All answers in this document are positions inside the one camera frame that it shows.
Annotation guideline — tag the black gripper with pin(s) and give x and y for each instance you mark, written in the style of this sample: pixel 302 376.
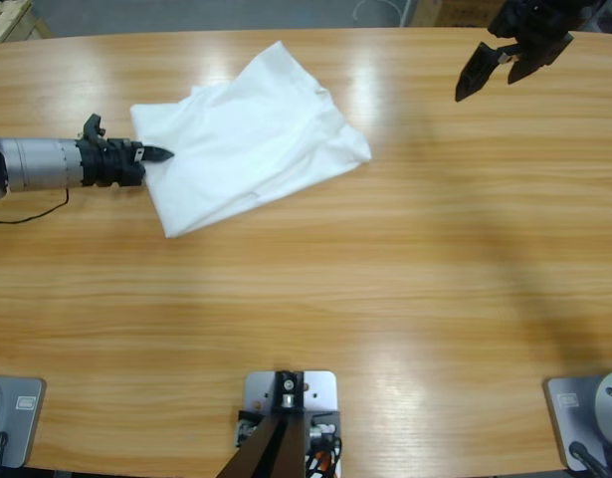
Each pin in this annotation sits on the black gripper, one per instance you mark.
pixel 549 25
pixel 111 164

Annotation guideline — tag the white T-shirt with small print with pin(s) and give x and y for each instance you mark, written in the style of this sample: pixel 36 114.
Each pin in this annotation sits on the white T-shirt with small print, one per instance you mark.
pixel 246 139

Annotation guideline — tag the brown cardboard box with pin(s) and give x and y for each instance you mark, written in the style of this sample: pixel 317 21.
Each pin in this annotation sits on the brown cardboard box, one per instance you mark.
pixel 450 12

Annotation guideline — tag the black chair base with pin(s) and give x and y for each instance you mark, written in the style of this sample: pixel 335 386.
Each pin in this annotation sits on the black chair base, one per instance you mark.
pixel 611 15

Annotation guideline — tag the white round hoop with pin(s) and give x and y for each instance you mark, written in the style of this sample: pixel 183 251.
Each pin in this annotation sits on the white round hoop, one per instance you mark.
pixel 365 7

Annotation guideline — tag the wrist dark camera bracket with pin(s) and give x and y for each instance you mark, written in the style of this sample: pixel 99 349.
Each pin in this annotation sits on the wrist dark camera bracket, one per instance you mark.
pixel 502 20

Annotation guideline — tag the wrist black camera bracket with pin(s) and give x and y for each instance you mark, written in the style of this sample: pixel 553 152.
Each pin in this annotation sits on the wrist black camera bracket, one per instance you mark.
pixel 92 127

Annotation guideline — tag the grey white mount block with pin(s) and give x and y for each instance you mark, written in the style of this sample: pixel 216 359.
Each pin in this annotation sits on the grey white mount block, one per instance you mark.
pixel 320 393

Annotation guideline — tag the arm grey base plate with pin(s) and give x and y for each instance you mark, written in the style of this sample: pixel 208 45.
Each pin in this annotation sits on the arm grey base plate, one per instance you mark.
pixel 22 418
pixel 584 408

